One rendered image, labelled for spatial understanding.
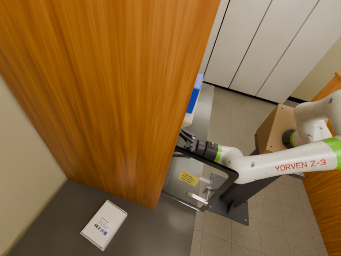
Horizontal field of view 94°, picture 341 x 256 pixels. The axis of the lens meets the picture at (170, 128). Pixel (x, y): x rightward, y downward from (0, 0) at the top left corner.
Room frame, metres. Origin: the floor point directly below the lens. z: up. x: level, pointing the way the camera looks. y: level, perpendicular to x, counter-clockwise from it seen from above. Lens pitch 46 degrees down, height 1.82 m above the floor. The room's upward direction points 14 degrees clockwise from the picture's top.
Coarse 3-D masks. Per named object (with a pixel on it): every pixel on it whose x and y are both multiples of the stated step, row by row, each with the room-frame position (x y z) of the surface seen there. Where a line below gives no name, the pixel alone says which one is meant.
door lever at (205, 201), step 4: (188, 192) 0.28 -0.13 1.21; (208, 192) 0.30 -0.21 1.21; (188, 196) 0.26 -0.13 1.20; (192, 196) 0.26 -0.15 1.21; (196, 196) 0.27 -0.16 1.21; (208, 196) 0.28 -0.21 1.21; (196, 200) 0.26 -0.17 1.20; (200, 200) 0.26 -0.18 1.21; (204, 200) 0.26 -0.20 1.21; (204, 204) 0.25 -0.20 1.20
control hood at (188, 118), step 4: (200, 88) 0.55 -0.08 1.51; (196, 100) 0.46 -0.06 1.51; (196, 104) 0.44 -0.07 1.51; (192, 112) 0.39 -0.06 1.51; (188, 116) 0.37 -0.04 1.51; (192, 116) 0.38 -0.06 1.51; (184, 120) 0.35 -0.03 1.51; (188, 120) 0.35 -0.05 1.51; (184, 124) 0.34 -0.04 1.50; (188, 124) 0.34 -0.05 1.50
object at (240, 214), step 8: (280, 176) 0.77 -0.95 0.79; (232, 184) 0.85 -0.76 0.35; (240, 184) 0.80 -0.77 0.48; (248, 184) 0.79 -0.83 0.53; (256, 184) 0.78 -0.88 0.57; (264, 184) 0.78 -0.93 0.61; (224, 192) 0.86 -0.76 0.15; (232, 192) 0.80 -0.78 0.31; (240, 192) 0.79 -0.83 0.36; (248, 192) 0.78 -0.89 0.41; (256, 192) 0.77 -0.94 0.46; (216, 200) 0.80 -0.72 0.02; (224, 200) 0.79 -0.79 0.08; (232, 200) 0.79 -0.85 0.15; (240, 200) 0.78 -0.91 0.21; (208, 208) 0.69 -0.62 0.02; (216, 208) 0.71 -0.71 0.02; (224, 208) 0.73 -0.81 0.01; (232, 208) 0.75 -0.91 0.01; (240, 208) 0.77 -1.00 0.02; (232, 216) 0.67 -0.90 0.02; (240, 216) 0.69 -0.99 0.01; (248, 216) 0.71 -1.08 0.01; (248, 224) 0.63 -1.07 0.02
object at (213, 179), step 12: (180, 156) 0.33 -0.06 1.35; (192, 156) 0.32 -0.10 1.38; (168, 168) 0.34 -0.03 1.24; (180, 168) 0.33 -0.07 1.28; (192, 168) 0.32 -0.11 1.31; (204, 168) 0.31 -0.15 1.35; (216, 168) 0.30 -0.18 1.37; (228, 168) 0.30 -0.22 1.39; (168, 180) 0.33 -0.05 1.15; (180, 180) 0.32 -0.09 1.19; (204, 180) 0.31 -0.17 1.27; (216, 180) 0.30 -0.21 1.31; (228, 180) 0.29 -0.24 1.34; (168, 192) 0.33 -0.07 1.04; (180, 192) 0.32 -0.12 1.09; (192, 192) 0.31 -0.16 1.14; (204, 192) 0.30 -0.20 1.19; (216, 192) 0.29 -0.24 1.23; (192, 204) 0.30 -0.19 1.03
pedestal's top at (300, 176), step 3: (255, 135) 1.04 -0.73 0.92; (255, 138) 1.01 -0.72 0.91; (255, 141) 0.98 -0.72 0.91; (255, 144) 0.94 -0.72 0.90; (258, 147) 0.88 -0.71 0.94; (258, 150) 0.85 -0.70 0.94; (258, 153) 0.83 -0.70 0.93; (288, 174) 0.72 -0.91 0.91; (291, 174) 0.72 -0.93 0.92; (294, 174) 0.71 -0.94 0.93; (297, 174) 0.71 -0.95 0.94; (300, 174) 0.72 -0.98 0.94; (303, 174) 0.73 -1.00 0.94; (297, 177) 0.71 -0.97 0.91; (300, 177) 0.71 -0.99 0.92; (303, 177) 0.71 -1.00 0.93
